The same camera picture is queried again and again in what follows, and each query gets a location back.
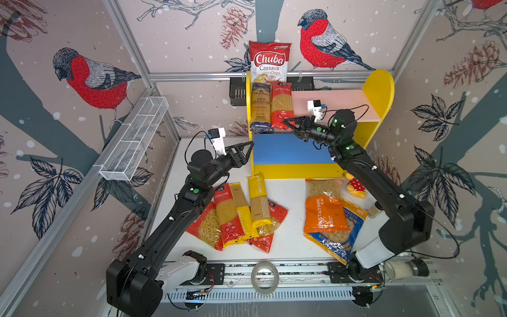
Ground white wire mesh basket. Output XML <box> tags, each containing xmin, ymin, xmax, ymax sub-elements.
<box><xmin>99</xmin><ymin>96</ymin><xmax>168</xmax><ymax>182</ymax></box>

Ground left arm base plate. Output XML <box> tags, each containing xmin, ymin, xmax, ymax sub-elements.
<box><xmin>182</xmin><ymin>264</ymin><xmax>225</xmax><ymax>286</ymax></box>

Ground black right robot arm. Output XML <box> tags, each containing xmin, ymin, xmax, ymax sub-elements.
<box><xmin>284</xmin><ymin>109</ymin><xmax>434</xmax><ymax>273</ymax></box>

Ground yellow spaghetti pack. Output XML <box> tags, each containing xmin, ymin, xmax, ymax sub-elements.
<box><xmin>248</xmin><ymin>173</ymin><xmax>272</xmax><ymax>229</ymax></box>

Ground yellow Pastatime pack right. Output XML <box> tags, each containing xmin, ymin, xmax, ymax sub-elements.
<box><xmin>230</xmin><ymin>183</ymin><xmax>258</xmax><ymax>244</ymax></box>

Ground yellow shelf pink blue boards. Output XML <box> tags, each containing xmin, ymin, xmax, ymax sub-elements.
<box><xmin>249</xmin><ymin>70</ymin><xmax>395</xmax><ymax>179</ymax></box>

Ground small spice jar black lid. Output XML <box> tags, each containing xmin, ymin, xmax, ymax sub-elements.
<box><xmin>368</xmin><ymin>202</ymin><xmax>384</xmax><ymax>219</ymax></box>

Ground clear tape roll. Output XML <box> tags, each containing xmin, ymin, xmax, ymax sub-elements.
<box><xmin>250</xmin><ymin>261</ymin><xmax>280</xmax><ymax>295</ymax></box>

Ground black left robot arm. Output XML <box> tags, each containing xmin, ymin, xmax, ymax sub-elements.
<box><xmin>106</xmin><ymin>141</ymin><xmax>254</xmax><ymax>316</ymax></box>

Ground red fusilli bag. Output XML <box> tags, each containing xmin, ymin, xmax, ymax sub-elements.
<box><xmin>186</xmin><ymin>202</ymin><xmax>224</xmax><ymax>251</ymax></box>
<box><xmin>247</xmin><ymin>199</ymin><xmax>289</xmax><ymax>254</ymax></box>

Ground red spaghetti pack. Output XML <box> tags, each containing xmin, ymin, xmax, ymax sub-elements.
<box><xmin>214</xmin><ymin>184</ymin><xmax>245</xmax><ymax>248</ymax></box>
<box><xmin>271</xmin><ymin>81</ymin><xmax>294</xmax><ymax>130</ymax></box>

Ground blue gold spaghetti pack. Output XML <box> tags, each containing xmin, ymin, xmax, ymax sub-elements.
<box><xmin>250</xmin><ymin>81</ymin><xmax>273</xmax><ymax>134</ymax></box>

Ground red fusilli bag right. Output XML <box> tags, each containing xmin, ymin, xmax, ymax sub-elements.
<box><xmin>247</xmin><ymin>199</ymin><xmax>289</xmax><ymax>254</ymax></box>

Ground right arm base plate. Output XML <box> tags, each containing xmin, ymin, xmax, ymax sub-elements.
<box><xmin>324</xmin><ymin>262</ymin><xmax>384</xmax><ymax>284</ymax></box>

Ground blue macaroni pasta bag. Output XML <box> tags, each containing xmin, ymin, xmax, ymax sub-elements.
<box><xmin>304</xmin><ymin>200</ymin><xmax>368</xmax><ymax>265</ymax></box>

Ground red fusilli bag left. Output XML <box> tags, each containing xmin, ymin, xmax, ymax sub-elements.
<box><xmin>186</xmin><ymin>202</ymin><xmax>224</xmax><ymax>251</ymax></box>

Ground red Chuba cassava chips bag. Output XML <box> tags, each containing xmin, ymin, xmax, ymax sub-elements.
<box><xmin>249</xmin><ymin>41</ymin><xmax>291</xmax><ymax>82</ymax></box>

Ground orange Pastatime pasta bag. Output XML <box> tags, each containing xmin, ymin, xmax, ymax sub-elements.
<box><xmin>304</xmin><ymin>178</ymin><xmax>350</xmax><ymax>234</ymax></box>

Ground black wall-mounted basket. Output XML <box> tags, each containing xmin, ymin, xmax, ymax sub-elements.
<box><xmin>229</xmin><ymin>77</ymin><xmax>315</xmax><ymax>106</ymax></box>

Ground glass jar black lid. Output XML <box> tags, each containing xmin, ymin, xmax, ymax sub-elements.
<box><xmin>385</xmin><ymin>258</ymin><xmax>430</xmax><ymax>280</ymax></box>

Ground yellow red plush toy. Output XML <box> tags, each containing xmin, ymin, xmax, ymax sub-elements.
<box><xmin>345</xmin><ymin>172</ymin><xmax>367</xmax><ymax>199</ymax></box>

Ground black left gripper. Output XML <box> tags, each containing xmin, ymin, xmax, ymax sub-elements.
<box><xmin>205</xmin><ymin>141</ymin><xmax>253</xmax><ymax>188</ymax></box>

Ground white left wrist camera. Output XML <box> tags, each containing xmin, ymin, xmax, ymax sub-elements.
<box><xmin>207</xmin><ymin>128</ymin><xmax>226</xmax><ymax>155</ymax></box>

